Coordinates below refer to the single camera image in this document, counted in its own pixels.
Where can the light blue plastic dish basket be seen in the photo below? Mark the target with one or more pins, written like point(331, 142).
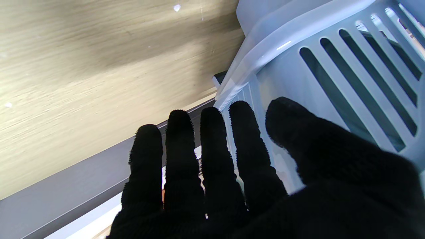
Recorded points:
point(289, 66)

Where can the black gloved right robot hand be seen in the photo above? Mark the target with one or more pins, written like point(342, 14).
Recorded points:
point(332, 186)

